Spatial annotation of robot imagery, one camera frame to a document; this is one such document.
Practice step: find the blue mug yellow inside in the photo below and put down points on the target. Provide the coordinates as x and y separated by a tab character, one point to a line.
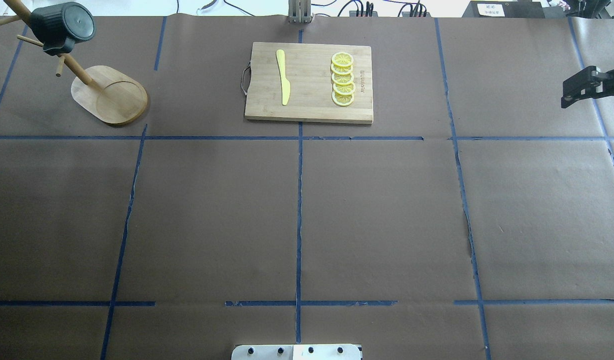
60	27

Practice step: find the wooden cup storage rack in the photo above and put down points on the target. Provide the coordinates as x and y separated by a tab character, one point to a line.
108	94

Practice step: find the bamboo cutting board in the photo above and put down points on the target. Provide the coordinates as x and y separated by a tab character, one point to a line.
308	70

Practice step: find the yellow plastic knife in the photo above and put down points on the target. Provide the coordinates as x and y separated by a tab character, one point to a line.
285	83

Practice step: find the aluminium frame post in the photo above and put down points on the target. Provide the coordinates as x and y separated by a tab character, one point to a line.
300	11

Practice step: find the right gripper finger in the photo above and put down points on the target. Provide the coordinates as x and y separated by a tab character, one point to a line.
589	83

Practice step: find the lemon slice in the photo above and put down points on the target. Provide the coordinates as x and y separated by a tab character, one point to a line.
341	70
342	100
342	59
346	89
342	79

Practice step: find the black power adapter box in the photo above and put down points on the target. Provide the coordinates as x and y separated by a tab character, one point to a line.
512	9

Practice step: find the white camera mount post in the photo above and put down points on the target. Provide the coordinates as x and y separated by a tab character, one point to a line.
334	351

